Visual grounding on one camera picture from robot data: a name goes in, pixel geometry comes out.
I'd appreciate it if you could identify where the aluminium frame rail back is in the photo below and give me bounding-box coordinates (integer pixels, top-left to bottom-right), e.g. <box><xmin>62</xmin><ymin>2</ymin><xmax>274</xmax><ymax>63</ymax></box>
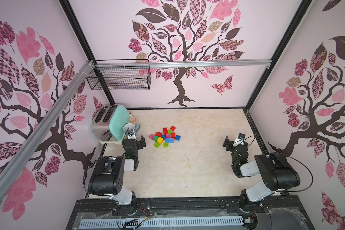
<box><xmin>96</xmin><ymin>59</ymin><xmax>272</xmax><ymax>69</ymax></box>

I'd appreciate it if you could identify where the pink patterned small jar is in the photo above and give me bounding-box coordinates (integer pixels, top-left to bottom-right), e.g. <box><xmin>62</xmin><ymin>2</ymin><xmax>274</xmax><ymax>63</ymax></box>
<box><xmin>129</xmin><ymin>116</ymin><xmax>137</xmax><ymax>125</ymax></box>

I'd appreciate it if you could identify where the aluminium frame rail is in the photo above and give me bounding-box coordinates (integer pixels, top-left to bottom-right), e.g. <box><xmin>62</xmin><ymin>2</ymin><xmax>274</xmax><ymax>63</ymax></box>
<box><xmin>0</xmin><ymin>60</ymin><xmax>94</xmax><ymax>202</ymax></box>
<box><xmin>96</xmin><ymin>59</ymin><xmax>272</xmax><ymax>69</ymax></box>

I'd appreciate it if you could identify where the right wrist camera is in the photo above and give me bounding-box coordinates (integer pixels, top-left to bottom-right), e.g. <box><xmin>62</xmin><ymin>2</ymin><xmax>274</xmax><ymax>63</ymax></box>
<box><xmin>237</xmin><ymin>133</ymin><xmax>245</xmax><ymax>141</ymax></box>

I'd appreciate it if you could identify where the red square lego brick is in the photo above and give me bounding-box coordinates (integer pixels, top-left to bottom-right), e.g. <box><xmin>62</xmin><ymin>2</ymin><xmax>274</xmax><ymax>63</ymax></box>
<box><xmin>171</xmin><ymin>132</ymin><xmax>176</xmax><ymax>140</ymax></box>

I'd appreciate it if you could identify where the aluminium frame rail left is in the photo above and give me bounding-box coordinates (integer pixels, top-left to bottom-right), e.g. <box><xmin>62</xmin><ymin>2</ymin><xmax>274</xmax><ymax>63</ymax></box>
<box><xmin>0</xmin><ymin>60</ymin><xmax>94</xmax><ymax>202</ymax></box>

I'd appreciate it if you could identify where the white slotted cable duct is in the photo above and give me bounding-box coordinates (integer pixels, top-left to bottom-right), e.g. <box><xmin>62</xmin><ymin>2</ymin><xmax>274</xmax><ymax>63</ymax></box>
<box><xmin>78</xmin><ymin>216</ymin><xmax>244</xmax><ymax>230</ymax></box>

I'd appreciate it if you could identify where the blue floral mug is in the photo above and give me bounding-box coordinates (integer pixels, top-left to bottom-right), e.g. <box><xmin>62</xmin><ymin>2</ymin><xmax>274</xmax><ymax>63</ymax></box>
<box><xmin>123</xmin><ymin>123</ymin><xmax>140</xmax><ymax>138</ymax></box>

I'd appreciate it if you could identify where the yellow lego brick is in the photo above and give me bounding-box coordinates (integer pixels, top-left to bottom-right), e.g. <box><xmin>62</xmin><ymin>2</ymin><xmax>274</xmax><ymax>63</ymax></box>
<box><xmin>157</xmin><ymin>137</ymin><xmax>163</xmax><ymax>144</ymax></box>

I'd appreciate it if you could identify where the blue long lego brick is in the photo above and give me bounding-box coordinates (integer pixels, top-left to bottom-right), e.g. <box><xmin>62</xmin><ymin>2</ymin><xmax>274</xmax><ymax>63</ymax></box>
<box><xmin>164</xmin><ymin>138</ymin><xmax>174</xmax><ymax>143</ymax></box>

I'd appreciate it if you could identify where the black wire basket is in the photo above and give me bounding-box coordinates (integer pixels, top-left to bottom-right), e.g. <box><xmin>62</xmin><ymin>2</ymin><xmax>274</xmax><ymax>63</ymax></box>
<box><xmin>87</xmin><ymin>58</ymin><xmax>152</xmax><ymax>91</ymax></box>

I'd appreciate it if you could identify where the mint green toaster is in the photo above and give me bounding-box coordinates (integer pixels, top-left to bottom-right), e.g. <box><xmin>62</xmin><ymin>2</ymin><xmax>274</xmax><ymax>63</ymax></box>
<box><xmin>91</xmin><ymin>104</ymin><xmax>131</xmax><ymax>142</ymax></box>

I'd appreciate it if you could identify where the red long lego brick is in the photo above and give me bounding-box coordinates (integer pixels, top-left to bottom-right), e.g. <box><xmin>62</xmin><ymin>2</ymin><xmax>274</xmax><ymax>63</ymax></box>
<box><xmin>163</xmin><ymin>127</ymin><xmax>168</xmax><ymax>135</ymax></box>

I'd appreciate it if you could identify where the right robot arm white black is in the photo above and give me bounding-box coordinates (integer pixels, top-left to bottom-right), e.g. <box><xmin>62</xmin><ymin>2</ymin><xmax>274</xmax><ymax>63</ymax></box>
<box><xmin>222</xmin><ymin>133</ymin><xmax>301</xmax><ymax>213</ymax></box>

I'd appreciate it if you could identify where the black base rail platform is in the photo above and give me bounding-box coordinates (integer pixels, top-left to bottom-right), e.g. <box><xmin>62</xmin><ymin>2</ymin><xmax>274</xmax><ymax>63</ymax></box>
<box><xmin>66</xmin><ymin>195</ymin><xmax>314</xmax><ymax>230</ymax></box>

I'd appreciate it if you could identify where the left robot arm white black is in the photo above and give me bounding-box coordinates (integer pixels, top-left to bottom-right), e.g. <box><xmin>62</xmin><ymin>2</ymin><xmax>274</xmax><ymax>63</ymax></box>
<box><xmin>82</xmin><ymin>136</ymin><xmax>146</xmax><ymax>215</ymax></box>

